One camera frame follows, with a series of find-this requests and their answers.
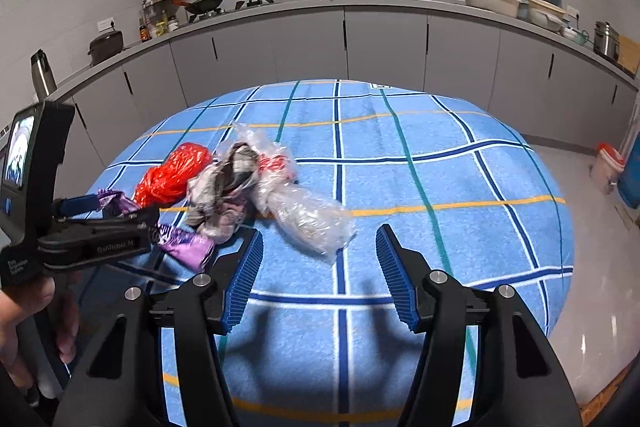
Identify steel stock pot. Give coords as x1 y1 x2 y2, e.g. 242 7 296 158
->
594 21 621 62

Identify white trash bin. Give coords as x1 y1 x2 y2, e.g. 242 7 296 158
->
589 143 626 195

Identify black wok with lid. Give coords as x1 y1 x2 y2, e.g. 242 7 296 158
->
175 0 226 16

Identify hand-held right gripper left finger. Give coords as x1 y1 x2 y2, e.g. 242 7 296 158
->
52 228 266 427

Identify purple wrapper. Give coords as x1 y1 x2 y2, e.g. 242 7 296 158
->
96 188 217 271

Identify grey kitchen cabinets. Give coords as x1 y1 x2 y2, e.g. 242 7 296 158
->
45 0 640 188

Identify wooden cutting board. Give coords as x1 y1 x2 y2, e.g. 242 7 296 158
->
617 34 640 75

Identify red plastic mesh bag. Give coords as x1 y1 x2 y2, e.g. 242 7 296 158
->
132 143 214 208

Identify pinkish crumpled plastic bag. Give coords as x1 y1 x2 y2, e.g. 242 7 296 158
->
186 141 263 242

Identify clear plastic bag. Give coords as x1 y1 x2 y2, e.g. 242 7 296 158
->
231 123 357 266

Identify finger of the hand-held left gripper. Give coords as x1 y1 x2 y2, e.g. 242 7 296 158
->
50 194 102 220
37 206 162 272

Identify steel thermos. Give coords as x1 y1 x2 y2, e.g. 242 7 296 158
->
31 49 57 100

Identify blue checked tablecloth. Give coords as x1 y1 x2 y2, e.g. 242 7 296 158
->
75 79 575 427

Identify blue gas cylinder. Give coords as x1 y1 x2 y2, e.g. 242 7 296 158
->
617 157 640 210

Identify beige plastic basin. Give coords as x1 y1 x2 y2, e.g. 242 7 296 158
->
525 0 567 32

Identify person's left hand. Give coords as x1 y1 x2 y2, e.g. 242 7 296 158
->
0 272 85 390

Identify gas stove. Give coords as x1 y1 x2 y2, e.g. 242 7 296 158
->
187 0 275 24

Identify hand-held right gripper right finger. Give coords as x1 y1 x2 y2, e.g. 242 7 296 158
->
375 223 583 427

